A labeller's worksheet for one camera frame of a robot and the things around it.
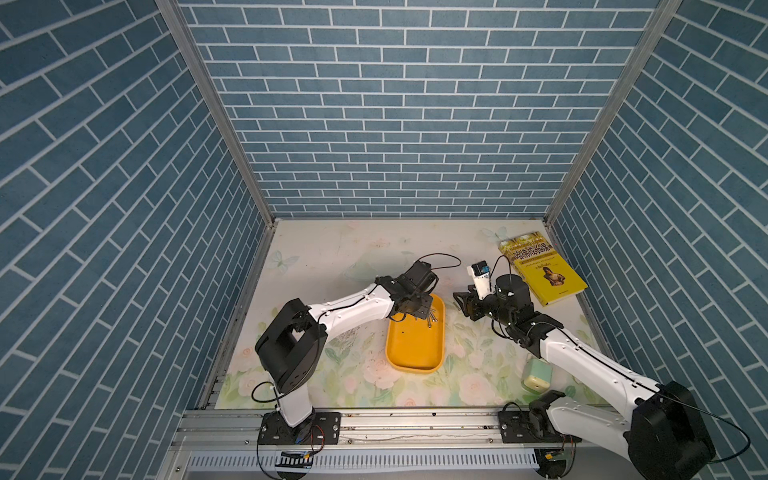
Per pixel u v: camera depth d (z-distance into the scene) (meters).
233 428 0.75
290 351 0.45
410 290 0.67
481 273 0.72
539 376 0.75
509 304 0.63
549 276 1.01
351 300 0.54
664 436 0.40
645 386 0.44
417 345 0.89
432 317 0.93
